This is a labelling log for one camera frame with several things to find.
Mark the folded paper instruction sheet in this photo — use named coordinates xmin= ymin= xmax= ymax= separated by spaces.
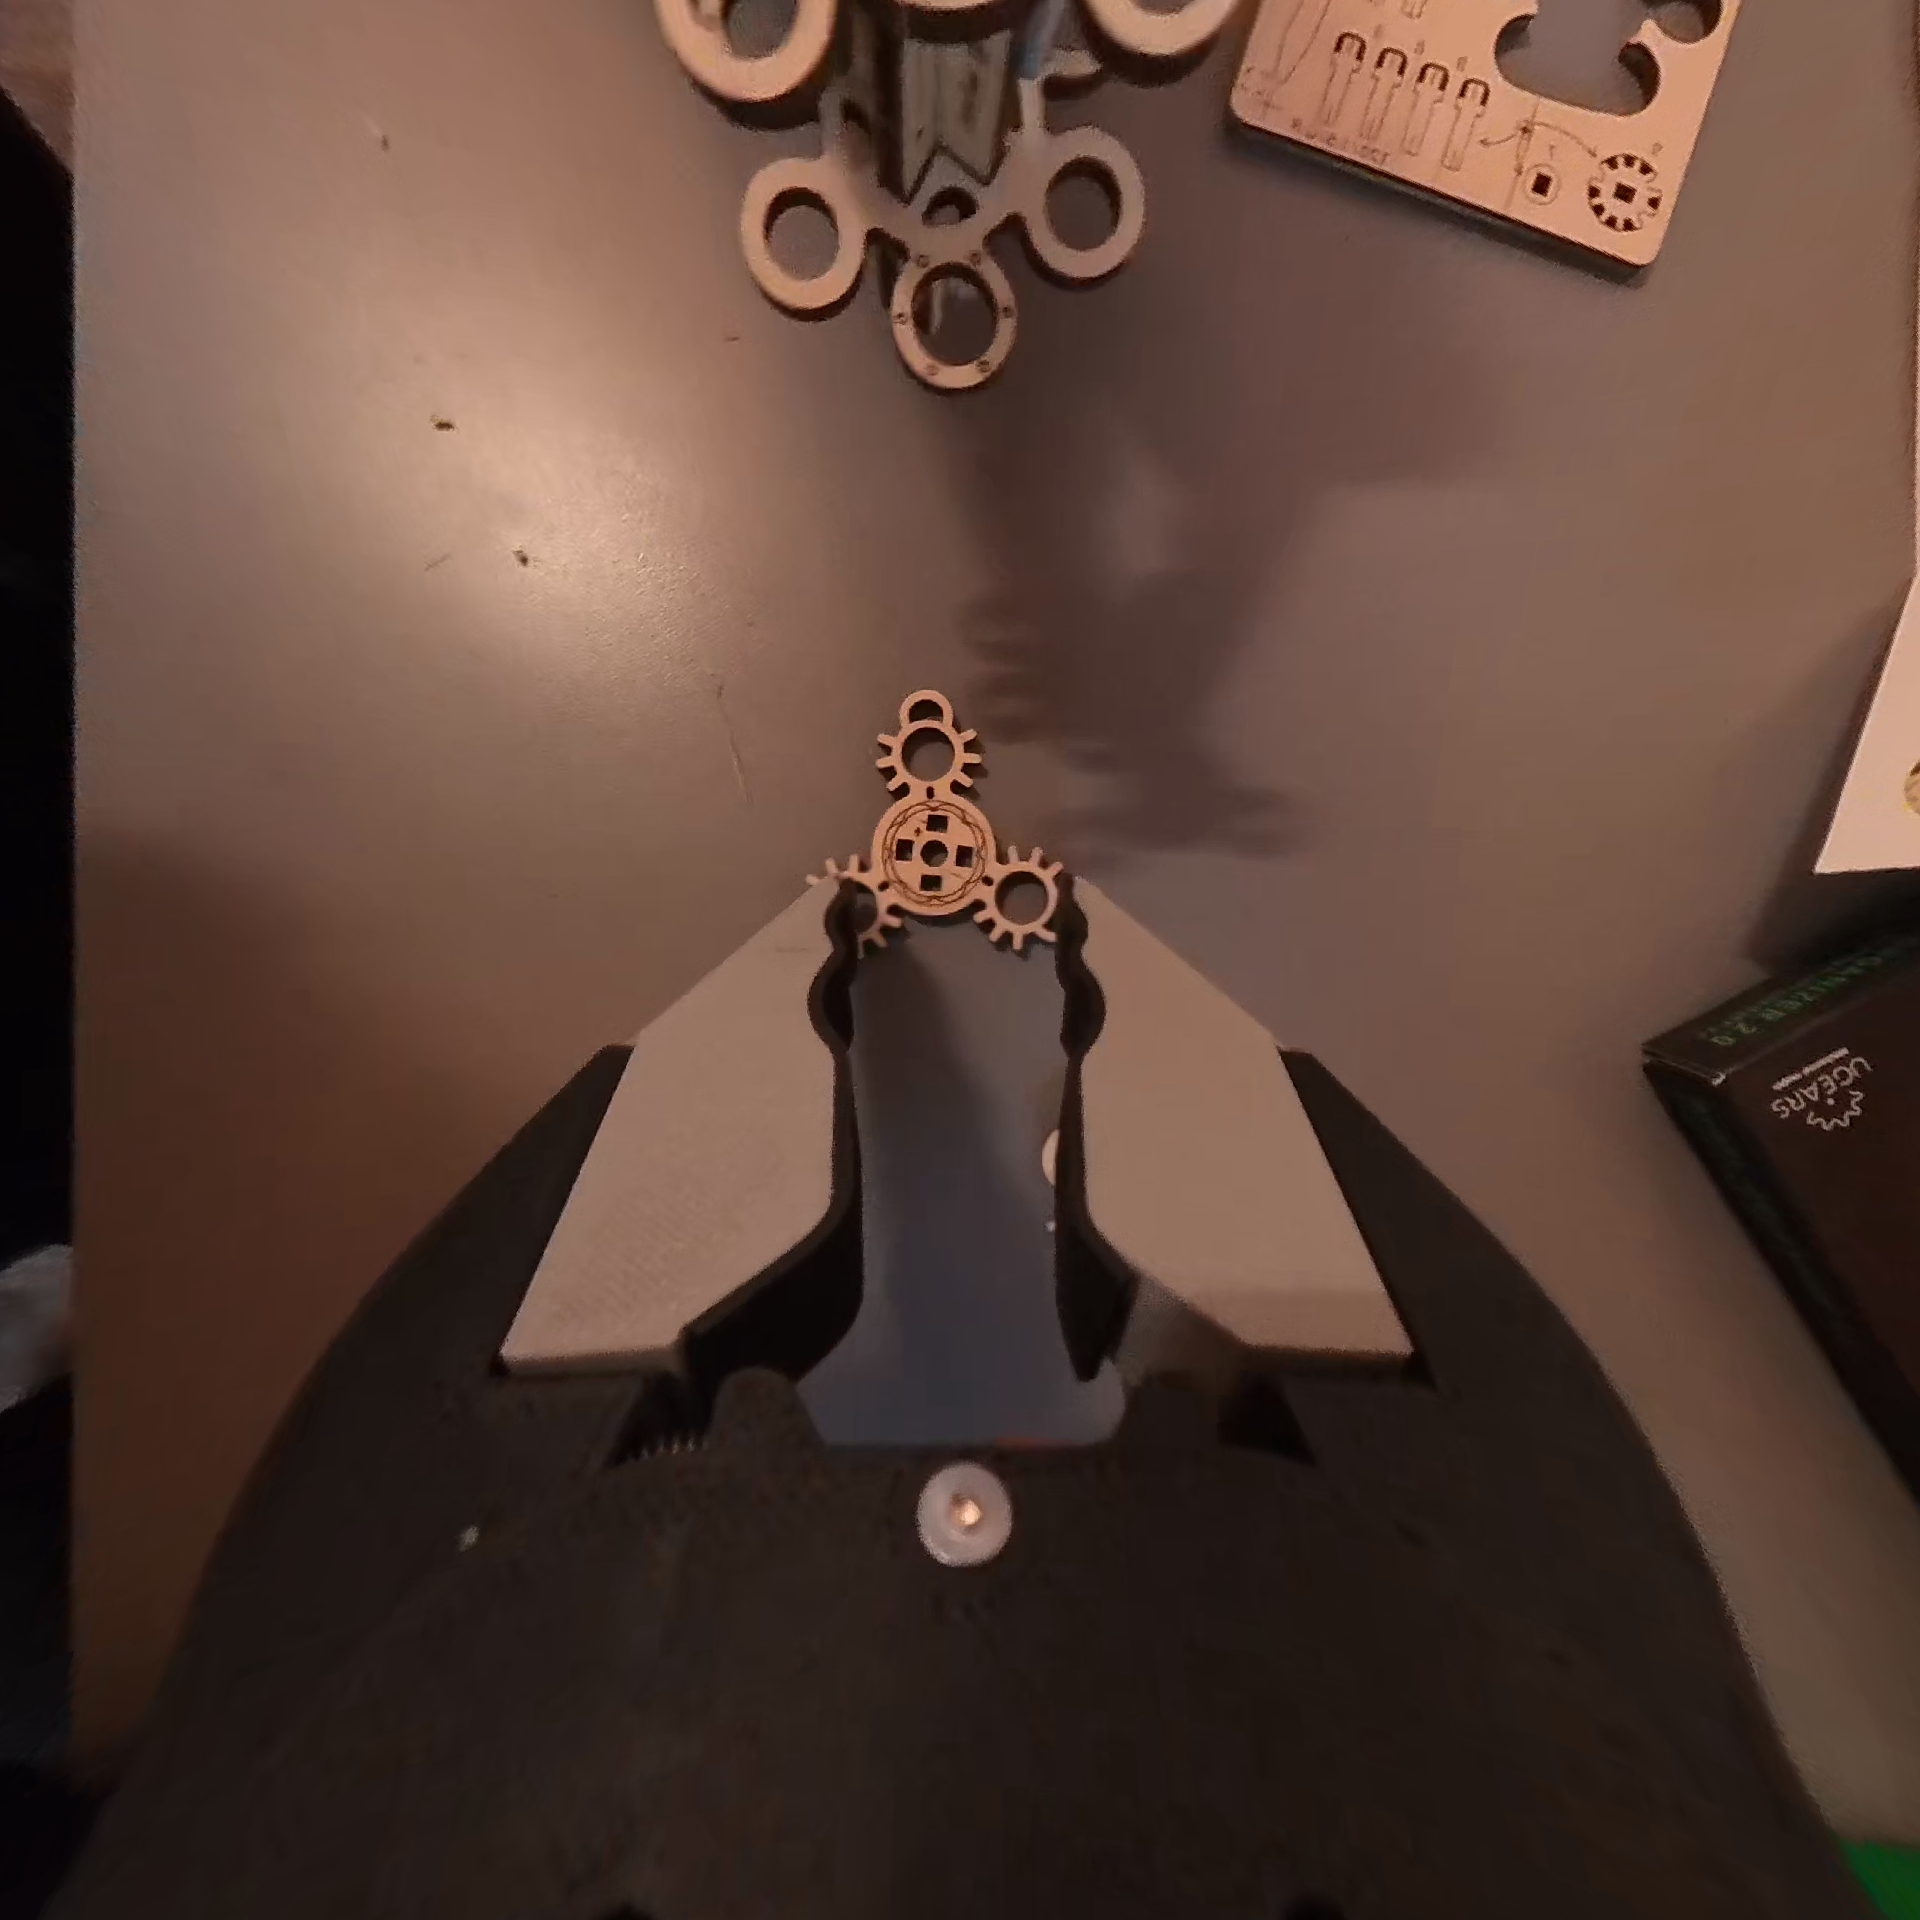
xmin=1812 ymin=570 xmax=1920 ymax=873

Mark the black model kit box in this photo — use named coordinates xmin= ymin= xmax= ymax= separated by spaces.
xmin=1638 ymin=931 xmax=1920 ymax=1450

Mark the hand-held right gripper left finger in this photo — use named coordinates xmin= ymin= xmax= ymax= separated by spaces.
xmin=499 ymin=883 xmax=878 ymax=1389

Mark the wooden triple gear piece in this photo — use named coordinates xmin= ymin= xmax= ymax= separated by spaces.
xmin=805 ymin=687 xmax=1063 ymax=956

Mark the wooden ring model assembly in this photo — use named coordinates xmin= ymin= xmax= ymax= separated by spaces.
xmin=656 ymin=0 xmax=1251 ymax=395

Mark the laser-cut wooden parts sheet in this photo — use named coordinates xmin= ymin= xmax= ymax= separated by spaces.
xmin=1230 ymin=0 xmax=1745 ymax=273

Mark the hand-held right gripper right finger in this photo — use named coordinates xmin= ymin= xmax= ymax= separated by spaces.
xmin=1051 ymin=873 xmax=1414 ymax=1382

